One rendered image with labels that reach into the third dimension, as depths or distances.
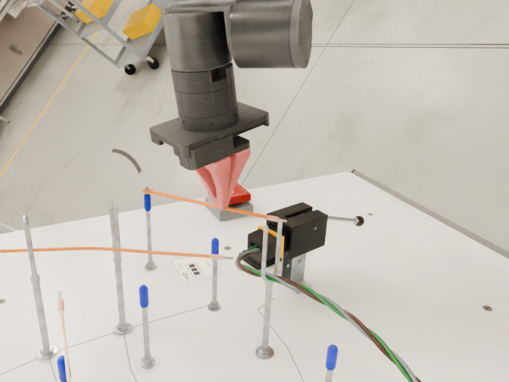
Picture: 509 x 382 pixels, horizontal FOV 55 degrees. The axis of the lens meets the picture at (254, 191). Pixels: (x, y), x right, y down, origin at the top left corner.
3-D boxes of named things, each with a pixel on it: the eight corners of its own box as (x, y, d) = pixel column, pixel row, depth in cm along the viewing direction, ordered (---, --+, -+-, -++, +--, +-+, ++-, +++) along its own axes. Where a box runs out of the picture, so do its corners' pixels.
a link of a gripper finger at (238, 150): (258, 210, 51) (251, 126, 47) (202, 239, 48) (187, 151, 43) (220, 188, 56) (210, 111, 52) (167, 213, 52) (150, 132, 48)
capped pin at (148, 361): (140, 357, 46) (135, 280, 43) (157, 357, 46) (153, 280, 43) (138, 368, 45) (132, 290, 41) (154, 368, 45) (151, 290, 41)
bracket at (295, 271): (312, 286, 58) (316, 250, 56) (297, 294, 56) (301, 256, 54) (285, 269, 61) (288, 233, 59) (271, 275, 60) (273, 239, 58)
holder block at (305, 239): (325, 245, 57) (328, 214, 55) (288, 260, 54) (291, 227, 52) (300, 230, 60) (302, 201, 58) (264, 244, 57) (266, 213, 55)
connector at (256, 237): (295, 245, 55) (297, 230, 54) (265, 261, 51) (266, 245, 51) (276, 236, 56) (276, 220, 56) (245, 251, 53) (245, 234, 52)
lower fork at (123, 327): (111, 326, 50) (99, 199, 44) (129, 320, 51) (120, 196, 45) (117, 337, 49) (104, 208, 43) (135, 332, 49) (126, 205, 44)
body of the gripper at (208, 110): (272, 129, 49) (266, 55, 45) (185, 165, 44) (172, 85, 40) (232, 114, 53) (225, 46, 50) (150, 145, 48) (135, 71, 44)
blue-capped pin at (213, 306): (223, 308, 53) (225, 239, 50) (212, 313, 53) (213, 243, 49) (216, 301, 55) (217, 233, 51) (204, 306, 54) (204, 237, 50)
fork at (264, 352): (266, 343, 49) (275, 215, 43) (278, 353, 47) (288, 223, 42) (251, 352, 48) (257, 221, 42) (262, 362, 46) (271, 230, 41)
